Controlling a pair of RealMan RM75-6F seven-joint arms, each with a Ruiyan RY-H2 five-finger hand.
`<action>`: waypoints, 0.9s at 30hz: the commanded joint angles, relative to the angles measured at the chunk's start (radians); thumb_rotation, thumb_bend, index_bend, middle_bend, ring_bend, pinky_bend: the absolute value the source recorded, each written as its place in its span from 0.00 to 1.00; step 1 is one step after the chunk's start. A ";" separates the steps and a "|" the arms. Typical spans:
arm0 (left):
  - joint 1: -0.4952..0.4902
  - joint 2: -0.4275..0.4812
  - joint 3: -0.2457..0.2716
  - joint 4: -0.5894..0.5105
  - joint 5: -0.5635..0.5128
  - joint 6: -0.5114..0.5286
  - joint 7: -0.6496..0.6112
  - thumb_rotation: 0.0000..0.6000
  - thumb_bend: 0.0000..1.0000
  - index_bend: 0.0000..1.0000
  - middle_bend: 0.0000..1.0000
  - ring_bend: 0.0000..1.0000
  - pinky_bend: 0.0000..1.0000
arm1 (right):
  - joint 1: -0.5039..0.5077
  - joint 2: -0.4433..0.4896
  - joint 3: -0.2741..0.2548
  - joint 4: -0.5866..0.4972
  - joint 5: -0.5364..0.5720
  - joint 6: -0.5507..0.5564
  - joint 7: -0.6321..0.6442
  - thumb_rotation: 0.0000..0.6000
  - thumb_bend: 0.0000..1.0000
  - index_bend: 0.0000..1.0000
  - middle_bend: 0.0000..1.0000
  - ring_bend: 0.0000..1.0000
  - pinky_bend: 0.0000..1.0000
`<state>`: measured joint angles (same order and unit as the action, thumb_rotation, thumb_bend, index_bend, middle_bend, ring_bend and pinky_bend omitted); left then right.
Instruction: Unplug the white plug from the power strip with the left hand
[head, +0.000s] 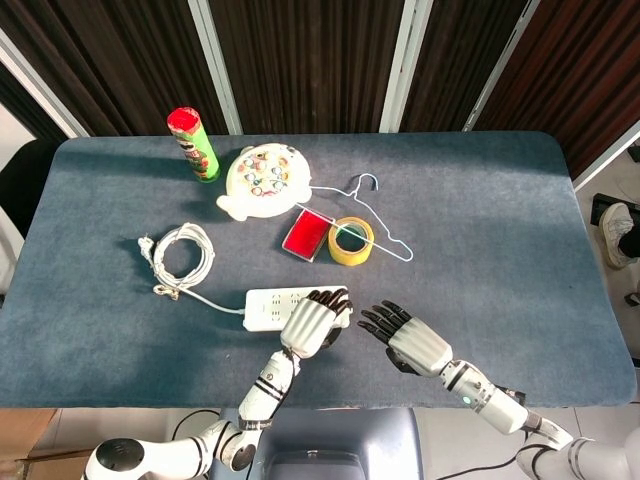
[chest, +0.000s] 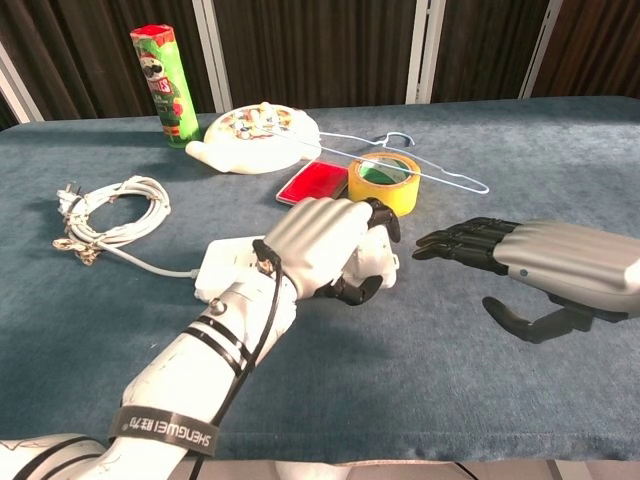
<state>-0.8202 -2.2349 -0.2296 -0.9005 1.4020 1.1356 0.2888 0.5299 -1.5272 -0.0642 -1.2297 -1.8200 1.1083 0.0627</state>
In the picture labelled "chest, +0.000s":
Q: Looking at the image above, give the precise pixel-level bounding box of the gold twist tie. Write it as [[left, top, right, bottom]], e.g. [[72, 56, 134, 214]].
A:
[[52, 237, 104, 266]]

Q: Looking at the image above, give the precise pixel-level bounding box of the green Pringles can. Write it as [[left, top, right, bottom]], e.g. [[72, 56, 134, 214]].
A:
[[129, 24, 201, 150]]

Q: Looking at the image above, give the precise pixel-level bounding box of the red ink pad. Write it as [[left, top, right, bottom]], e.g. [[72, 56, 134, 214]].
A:
[[277, 160, 351, 206]]

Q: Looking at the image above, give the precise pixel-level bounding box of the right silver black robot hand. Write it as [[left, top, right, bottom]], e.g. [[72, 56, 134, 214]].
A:
[[412, 216, 640, 344]]

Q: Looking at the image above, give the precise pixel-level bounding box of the dark brown curtain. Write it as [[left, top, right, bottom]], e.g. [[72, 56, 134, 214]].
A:
[[0, 0, 640, 132]]

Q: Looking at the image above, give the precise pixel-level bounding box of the white power strip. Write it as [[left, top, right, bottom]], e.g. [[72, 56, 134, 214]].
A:
[[193, 224, 400, 304]]

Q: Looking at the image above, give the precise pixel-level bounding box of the white cable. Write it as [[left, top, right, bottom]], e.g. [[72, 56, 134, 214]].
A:
[[54, 174, 201, 279]]

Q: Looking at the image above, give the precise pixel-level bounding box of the yellow tape roll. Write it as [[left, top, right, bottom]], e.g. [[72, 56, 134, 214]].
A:
[[347, 152, 422, 217]]

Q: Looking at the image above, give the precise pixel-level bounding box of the white wire clothes hanger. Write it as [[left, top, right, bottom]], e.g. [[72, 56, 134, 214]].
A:
[[257, 124, 490, 195]]

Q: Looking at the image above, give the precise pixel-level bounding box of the white metal post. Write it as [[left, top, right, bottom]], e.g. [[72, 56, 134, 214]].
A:
[[192, 0, 234, 114], [0, 39, 44, 124], [405, 0, 447, 105], [518, 0, 564, 100]]

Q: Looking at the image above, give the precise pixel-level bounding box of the white plastic block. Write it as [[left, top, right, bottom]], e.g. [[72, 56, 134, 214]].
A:
[[344, 224, 395, 281]]

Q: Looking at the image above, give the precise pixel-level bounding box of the white round toy board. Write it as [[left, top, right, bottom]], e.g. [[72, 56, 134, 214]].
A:
[[184, 101, 321, 176]]

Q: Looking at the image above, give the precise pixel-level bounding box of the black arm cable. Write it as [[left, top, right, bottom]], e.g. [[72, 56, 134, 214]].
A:
[[189, 239, 282, 480]]

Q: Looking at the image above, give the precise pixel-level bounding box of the black printed velcro strap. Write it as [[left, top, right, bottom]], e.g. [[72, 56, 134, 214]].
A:
[[108, 407, 221, 459]]

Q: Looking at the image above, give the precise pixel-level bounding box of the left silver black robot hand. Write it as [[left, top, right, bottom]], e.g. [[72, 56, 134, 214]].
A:
[[252, 197, 403, 307]]

